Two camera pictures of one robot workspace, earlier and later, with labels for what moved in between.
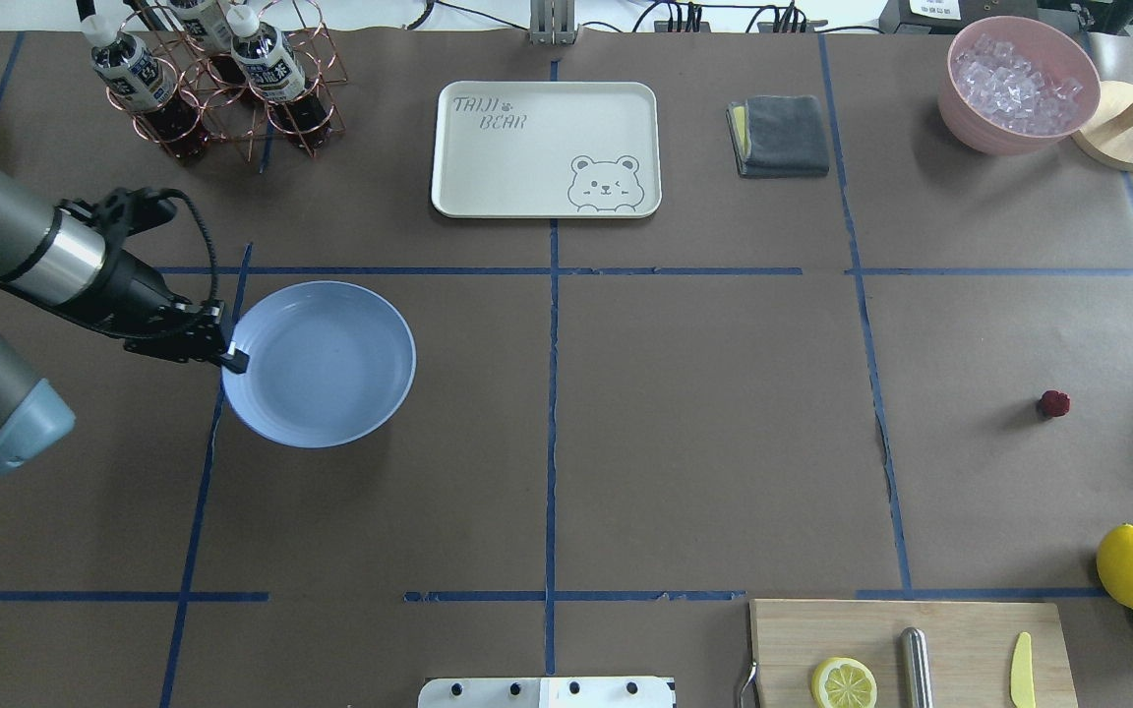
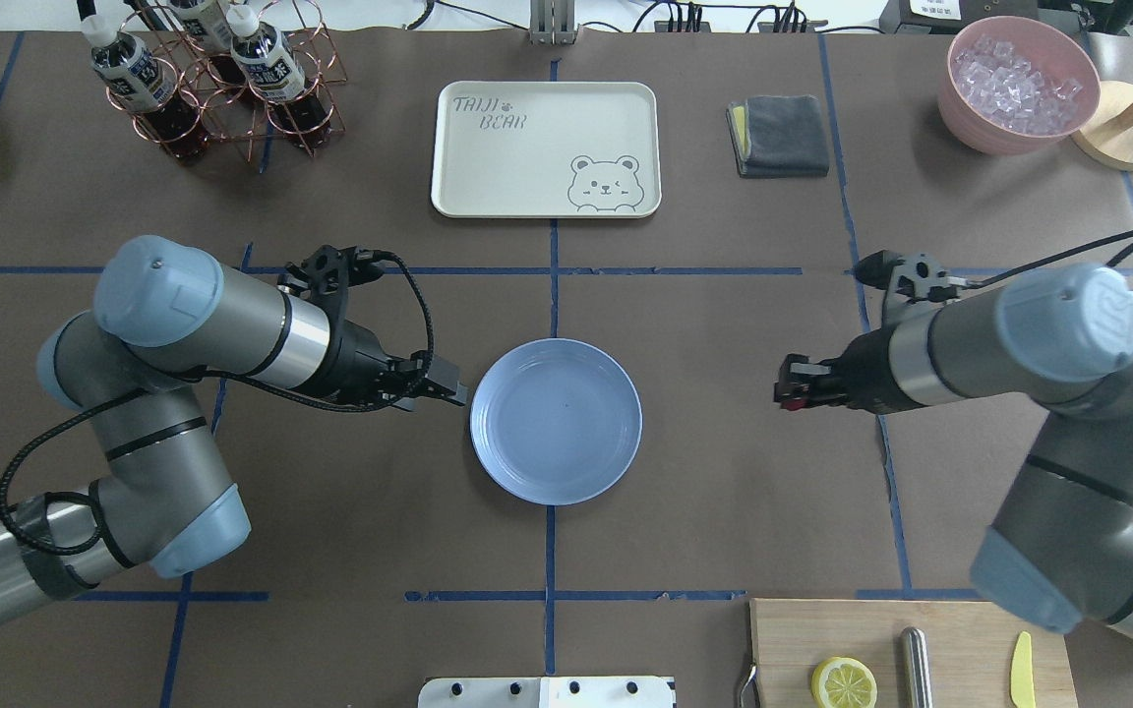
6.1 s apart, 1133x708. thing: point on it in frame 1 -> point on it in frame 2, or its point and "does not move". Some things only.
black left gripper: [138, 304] -> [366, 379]
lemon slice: [843, 682] does not move
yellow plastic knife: [1022, 686] does not move
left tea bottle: [140, 81] does not move
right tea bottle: [269, 63] does not move
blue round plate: [329, 364] -> [556, 422]
